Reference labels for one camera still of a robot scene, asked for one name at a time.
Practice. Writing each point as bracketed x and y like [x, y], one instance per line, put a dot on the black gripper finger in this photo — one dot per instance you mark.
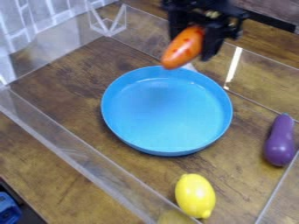
[179, 21]
[212, 41]

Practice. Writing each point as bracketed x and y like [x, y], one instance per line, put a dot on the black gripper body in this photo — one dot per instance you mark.
[211, 11]

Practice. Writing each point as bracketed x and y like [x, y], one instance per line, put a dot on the orange toy carrot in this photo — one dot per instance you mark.
[184, 48]

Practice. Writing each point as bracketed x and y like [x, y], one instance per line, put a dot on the blue round plate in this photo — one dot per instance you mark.
[166, 112]

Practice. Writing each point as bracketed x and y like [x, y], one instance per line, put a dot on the purple toy eggplant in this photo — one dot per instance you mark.
[279, 151]

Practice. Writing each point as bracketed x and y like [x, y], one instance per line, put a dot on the yellow toy lemon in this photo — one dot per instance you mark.
[195, 196]

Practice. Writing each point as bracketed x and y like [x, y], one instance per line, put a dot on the blue object at corner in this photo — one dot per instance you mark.
[10, 210]

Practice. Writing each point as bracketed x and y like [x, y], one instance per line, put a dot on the clear acrylic enclosure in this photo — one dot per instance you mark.
[71, 169]

